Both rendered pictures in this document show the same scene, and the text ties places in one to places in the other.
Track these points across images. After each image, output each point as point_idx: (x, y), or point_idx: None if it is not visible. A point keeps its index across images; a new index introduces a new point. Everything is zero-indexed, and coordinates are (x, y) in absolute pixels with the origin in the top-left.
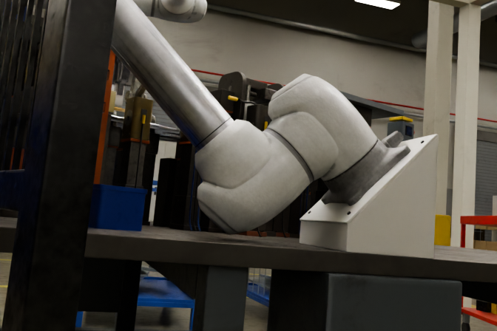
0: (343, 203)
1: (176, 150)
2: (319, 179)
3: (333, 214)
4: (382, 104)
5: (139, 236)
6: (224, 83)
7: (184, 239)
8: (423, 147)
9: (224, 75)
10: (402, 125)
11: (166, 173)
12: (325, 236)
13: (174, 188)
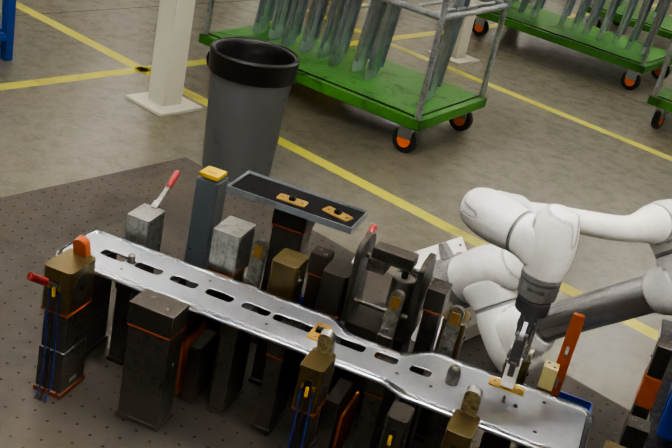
0: (466, 308)
1: (386, 388)
2: (230, 298)
3: (472, 318)
4: (286, 183)
5: (597, 392)
6: (426, 274)
7: (566, 382)
8: (466, 249)
9: (428, 265)
10: (227, 183)
11: (420, 412)
12: (468, 333)
13: (374, 430)
